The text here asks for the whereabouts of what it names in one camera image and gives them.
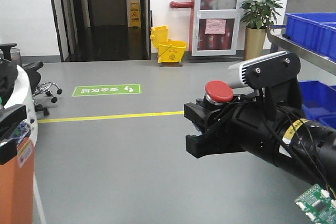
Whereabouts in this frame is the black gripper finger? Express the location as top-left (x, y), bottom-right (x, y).
top-left (1, 104), bottom-right (27, 130)
top-left (0, 138), bottom-right (17, 165)

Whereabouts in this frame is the green circuit board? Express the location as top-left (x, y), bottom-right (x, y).
top-left (295, 184), bottom-right (335, 224)

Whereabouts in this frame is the black office chair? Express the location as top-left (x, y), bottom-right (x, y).
top-left (1, 43), bottom-right (63, 116)

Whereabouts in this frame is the yellow wet floor sign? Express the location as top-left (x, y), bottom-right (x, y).
top-left (129, 2), bottom-right (141, 28)

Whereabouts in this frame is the red fire hose cabinet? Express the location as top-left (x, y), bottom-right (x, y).
top-left (189, 0), bottom-right (242, 58)

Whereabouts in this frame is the yellow mop bucket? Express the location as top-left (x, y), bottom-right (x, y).
top-left (150, 26), bottom-right (187, 67)

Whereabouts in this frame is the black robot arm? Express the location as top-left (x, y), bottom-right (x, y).
top-left (184, 79), bottom-right (335, 189)

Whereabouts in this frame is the potted green plant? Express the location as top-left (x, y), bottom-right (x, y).
top-left (241, 0), bottom-right (283, 60)

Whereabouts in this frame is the red mushroom push button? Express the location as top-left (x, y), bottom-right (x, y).
top-left (203, 80), bottom-right (234, 109)

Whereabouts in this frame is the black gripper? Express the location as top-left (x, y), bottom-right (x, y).
top-left (184, 80), bottom-right (305, 166)

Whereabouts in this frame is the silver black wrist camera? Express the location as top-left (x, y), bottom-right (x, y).
top-left (226, 51), bottom-right (301, 89)

